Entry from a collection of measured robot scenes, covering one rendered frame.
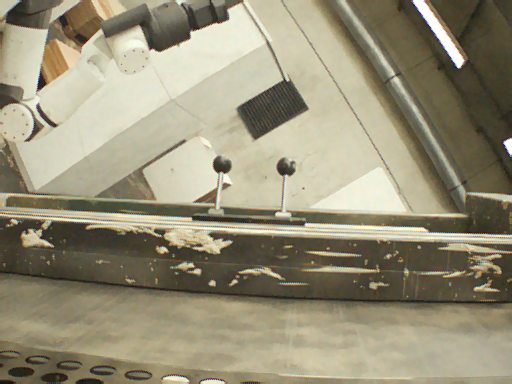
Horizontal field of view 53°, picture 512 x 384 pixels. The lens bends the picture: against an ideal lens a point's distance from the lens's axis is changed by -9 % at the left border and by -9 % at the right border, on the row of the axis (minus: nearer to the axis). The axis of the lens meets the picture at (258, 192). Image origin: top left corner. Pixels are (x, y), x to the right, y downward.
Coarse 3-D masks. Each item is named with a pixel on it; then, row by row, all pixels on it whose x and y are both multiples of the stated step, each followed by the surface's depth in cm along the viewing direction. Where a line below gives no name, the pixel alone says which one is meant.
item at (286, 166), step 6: (282, 162) 103; (288, 162) 103; (294, 162) 103; (276, 168) 104; (282, 168) 103; (288, 168) 102; (294, 168) 103; (282, 174) 103; (288, 174) 103; (282, 192) 102; (282, 198) 101; (282, 204) 100; (282, 210) 100; (276, 216) 99; (282, 216) 99; (288, 216) 99
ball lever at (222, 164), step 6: (216, 156) 105; (222, 156) 104; (228, 156) 105; (216, 162) 104; (222, 162) 104; (228, 162) 104; (216, 168) 104; (222, 168) 104; (228, 168) 104; (222, 174) 104; (222, 180) 104; (216, 198) 102; (216, 204) 101; (210, 210) 100; (216, 210) 100; (222, 210) 100
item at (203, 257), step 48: (0, 240) 63; (48, 240) 63; (96, 240) 62; (144, 240) 61; (192, 240) 61; (240, 240) 60; (288, 240) 60; (336, 240) 59; (384, 240) 59; (432, 240) 58; (480, 240) 58; (192, 288) 61; (240, 288) 61; (288, 288) 60; (336, 288) 60; (384, 288) 59; (432, 288) 59; (480, 288) 58
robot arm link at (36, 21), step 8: (8, 16) 95; (16, 16) 95; (24, 16) 95; (32, 16) 95; (40, 16) 96; (48, 16) 98; (16, 24) 95; (24, 24) 95; (32, 24) 96; (40, 24) 97; (48, 24) 100
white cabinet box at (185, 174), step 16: (192, 144) 584; (208, 144) 616; (160, 160) 589; (176, 160) 586; (192, 160) 583; (208, 160) 581; (160, 176) 588; (176, 176) 585; (192, 176) 582; (208, 176) 580; (224, 176) 598; (160, 192) 587; (176, 192) 584; (192, 192) 582; (208, 192) 582
